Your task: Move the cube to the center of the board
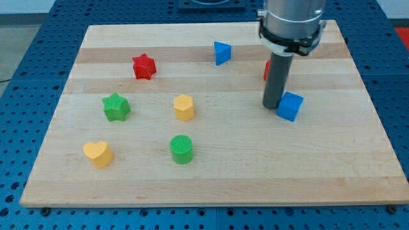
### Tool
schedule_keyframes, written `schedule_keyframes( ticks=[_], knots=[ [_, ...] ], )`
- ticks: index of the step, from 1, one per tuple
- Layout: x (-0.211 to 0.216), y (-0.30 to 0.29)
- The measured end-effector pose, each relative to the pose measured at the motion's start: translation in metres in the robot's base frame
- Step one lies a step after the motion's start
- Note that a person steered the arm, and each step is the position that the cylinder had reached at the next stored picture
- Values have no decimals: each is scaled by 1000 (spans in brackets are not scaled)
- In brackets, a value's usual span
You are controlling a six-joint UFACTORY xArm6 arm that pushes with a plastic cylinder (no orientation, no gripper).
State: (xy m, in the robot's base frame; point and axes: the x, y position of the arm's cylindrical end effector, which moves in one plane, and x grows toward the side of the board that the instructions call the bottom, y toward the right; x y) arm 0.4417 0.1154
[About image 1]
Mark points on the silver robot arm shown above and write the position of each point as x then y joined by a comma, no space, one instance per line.
289,27

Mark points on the yellow heart block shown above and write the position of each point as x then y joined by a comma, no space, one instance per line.
99,153

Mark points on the wooden board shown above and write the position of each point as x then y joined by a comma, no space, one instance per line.
336,152

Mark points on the green cylinder block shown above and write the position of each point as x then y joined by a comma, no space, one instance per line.
181,148

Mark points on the green star block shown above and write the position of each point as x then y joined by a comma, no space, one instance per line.
116,107

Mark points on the red star block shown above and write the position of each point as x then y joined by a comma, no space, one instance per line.
144,67

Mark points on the blue triangular prism block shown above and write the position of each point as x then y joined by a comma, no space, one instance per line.
222,52

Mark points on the blue cube block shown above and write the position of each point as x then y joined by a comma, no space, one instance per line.
289,106

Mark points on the yellow hexagonal prism block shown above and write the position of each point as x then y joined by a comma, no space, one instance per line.
183,107

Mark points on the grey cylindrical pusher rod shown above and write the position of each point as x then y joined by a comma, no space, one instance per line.
276,80

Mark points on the red block behind rod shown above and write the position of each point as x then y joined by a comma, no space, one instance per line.
266,70

